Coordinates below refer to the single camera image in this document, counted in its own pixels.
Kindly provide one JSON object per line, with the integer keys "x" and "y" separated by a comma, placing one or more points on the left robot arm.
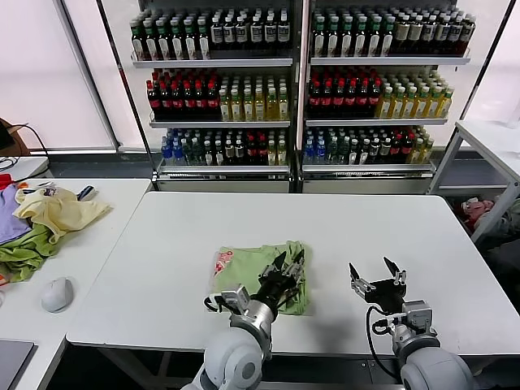
{"x": 231, "y": 361}

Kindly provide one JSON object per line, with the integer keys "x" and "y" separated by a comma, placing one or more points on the olive green garment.
{"x": 23, "y": 252}

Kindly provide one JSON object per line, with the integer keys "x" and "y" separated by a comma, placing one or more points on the red garment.
{"x": 5, "y": 180}

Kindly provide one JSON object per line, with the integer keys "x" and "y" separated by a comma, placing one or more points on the metal drink shelf rack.
{"x": 386, "y": 61}
{"x": 211, "y": 63}

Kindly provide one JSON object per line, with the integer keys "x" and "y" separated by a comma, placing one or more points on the light green t-shirt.
{"x": 243, "y": 272}

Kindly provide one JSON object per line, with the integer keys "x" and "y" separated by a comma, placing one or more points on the black slanted pole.
{"x": 125, "y": 81}
{"x": 485, "y": 65}

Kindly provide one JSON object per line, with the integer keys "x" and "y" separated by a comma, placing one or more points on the white-capped dark drink bottle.
{"x": 365, "y": 154}
{"x": 354, "y": 154}
{"x": 386, "y": 152}
{"x": 219, "y": 155}
{"x": 375, "y": 152}
{"x": 239, "y": 154}
{"x": 208, "y": 155}
{"x": 229, "y": 154}

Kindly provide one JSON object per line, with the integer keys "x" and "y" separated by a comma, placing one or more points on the black flat device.
{"x": 5, "y": 136}

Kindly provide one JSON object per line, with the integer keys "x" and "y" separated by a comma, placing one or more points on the gray laptop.
{"x": 14, "y": 361}

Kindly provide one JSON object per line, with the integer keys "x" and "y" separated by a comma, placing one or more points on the purple garment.
{"x": 11, "y": 219}

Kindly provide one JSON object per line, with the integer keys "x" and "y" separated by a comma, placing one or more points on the blue white striped cloth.
{"x": 85, "y": 192}

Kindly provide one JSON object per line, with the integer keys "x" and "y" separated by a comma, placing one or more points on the red-capped cola bottle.
{"x": 187, "y": 101}
{"x": 339, "y": 101}
{"x": 164, "y": 101}
{"x": 199, "y": 101}
{"x": 316, "y": 101}
{"x": 363, "y": 101}
{"x": 352, "y": 101}
{"x": 211, "y": 101}
{"x": 176, "y": 101}
{"x": 375, "y": 101}
{"x": 152, "y": 101}
{"x": 328, "y": 101}

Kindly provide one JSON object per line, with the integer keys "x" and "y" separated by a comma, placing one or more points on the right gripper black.
{"x": 386, "y": 294}

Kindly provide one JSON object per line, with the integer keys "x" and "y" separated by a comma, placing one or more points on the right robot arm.
{"x": 434, "y": 365}

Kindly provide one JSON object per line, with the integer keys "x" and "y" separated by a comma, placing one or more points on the white computer mouse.
{"x": 57, "y": 295}

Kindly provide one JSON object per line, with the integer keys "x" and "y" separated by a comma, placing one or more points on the dark green drink bottle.
{"x": 197, "y": 154}
{"x": 187, "y": 154}
{"x": 333, "y": 152}
{"x": 344, "y": 152}

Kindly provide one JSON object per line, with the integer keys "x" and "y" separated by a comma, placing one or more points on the green-capped dark bottle white label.
{"x": 319, "y": 42}
{"x": 374, "y": 42}
{"x": 151, "y": 44}
{"x": 346, "y": 42}
{"x": 190, "y": 44}
{"x": 164, "y": 44}
{"x": 388, "y": 42}
{"x": 360, "y": 42}
{"x": 333, "y": 42}
{"x": 203, "y": 44}
{"x": 138, "y": 44}
{"x": 177, "y": 44}

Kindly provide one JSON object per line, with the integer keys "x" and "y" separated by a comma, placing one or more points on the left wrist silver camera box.
{"x": 237, "y": 298}

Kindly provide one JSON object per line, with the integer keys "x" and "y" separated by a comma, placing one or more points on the small orange item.
{"x": 3, "y": 279}

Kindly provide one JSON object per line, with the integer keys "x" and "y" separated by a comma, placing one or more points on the pink plush toy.
{"x": 475, "y": 209}

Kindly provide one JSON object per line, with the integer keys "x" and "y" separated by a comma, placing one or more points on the dark bottle square white label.
{"x": 217, "y": 34}
{"x": 283, "y": 32}
{"x": 270, "y": 33}
{"x": 256, "y": 34}
{"x": 230, "y": 34}
{"x": 242, "y": 34}

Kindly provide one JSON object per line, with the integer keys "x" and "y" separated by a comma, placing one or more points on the dark bottle beige label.
{"x": 470, "y": 34}
{"x": 402, "y": 34}
{"x": 457, "y": 34}
{"x": 415, "y": 34}
{"x": 430, "y": 34}
{"x": 443, "y": 34}

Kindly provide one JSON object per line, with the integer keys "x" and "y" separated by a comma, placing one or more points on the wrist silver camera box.
{"x": 418, "y": 315}
{"x": 237, "y": 298}

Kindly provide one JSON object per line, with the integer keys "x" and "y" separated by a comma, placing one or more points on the pale yellow garment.
{"x": 64, "y": 211}

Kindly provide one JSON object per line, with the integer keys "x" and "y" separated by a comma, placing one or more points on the blue water bottle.
{"x": 321, "y": 153}
{"x": 165, "y": 154}
{"x": 176, "y": 154}
{"x": 310, "y": 153}

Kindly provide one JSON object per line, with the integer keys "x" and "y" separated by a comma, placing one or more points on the small red-capped dark bottle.
{"x": 261, "y": 153}
{"x": 251, "y": 153}
{"x": 407, "y": 149}
{"x": 396, "y": 151}

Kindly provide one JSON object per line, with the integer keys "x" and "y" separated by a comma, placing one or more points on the gray slanted pole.
{"x": 91, "y": 81}

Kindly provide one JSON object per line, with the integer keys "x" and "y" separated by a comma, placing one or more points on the small printed white cloth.
{"x": 48, "y": 190}

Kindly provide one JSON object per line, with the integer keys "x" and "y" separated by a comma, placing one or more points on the brown cardboard box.
{"x": 22, "y": 140}

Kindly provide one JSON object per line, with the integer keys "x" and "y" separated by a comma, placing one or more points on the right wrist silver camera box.
{"x": 418, "y": 315}

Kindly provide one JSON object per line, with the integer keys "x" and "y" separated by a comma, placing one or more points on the small yellow drink bottle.
{"x": 281, "y": 154}
{"x": 427, "y": 152}
{"x": 417, "y": 153}
{"x": 271, "y": 155}

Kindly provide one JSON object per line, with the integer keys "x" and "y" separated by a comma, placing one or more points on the gray cloth heap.
{"x": 510, "y": 227}

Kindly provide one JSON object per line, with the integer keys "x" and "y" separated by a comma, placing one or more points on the yellow juice bottle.
{"x": 434, "y": 107}
{"x": 282, "y": 109}
{"x": 235, "y": 109}
{"x": 224, "y": 109}
{"x": 410, "y": 107}
{"x": 423, "y": 107}
{"x": 446, "y": 107}
{"x": 259, "y": 109}
{"x": 399, "y": 107}
{"x": 248, "y": 109}
{"x": 386, "y": 107}
{"x": 271, "y": 109}

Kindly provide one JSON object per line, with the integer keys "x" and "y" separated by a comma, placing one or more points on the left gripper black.
{"x": 270, "y": 290}

